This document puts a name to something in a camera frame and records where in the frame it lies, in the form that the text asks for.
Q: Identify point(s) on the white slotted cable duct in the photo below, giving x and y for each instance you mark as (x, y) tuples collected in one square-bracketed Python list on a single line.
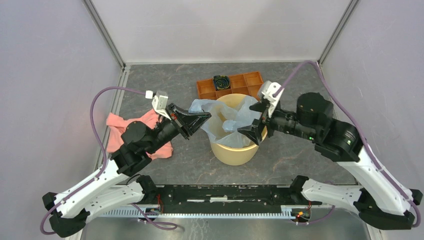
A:
[(152, 213)]

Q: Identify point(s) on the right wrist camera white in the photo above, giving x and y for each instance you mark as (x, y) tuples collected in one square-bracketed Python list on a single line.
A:
[(272, 92)]

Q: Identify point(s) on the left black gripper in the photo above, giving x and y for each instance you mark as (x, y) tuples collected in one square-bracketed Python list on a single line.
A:
[(187, 122)]

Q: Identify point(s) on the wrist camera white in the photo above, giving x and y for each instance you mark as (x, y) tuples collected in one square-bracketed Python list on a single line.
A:
[(272, 92), (159, 101)]

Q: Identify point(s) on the orange wooden divided tray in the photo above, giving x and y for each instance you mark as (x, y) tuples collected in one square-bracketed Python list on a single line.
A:
[(244, 83)]

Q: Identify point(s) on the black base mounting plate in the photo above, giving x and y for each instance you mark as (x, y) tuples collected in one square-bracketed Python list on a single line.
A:
[(220, 199)]

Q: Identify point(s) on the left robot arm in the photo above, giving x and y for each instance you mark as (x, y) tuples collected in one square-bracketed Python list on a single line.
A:
[(68, 212)]

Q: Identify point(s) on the pink cloth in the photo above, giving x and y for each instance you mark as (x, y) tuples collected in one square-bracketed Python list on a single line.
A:
[(129, 131)]

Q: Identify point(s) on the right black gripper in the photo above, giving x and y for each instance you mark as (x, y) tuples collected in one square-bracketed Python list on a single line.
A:
[(253, 130)]

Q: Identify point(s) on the translucent blue plastic trash bag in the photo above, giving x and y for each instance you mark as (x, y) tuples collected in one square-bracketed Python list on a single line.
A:
[(222, 127)]

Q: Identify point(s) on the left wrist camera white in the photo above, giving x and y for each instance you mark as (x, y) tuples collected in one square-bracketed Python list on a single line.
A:
[(159, 101)]

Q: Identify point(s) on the yellow plastic trash bin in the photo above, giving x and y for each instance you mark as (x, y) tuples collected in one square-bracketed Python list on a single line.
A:
[(228, 155)]

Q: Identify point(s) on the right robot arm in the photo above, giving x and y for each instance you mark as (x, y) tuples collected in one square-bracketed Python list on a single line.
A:
[(379, 200)]

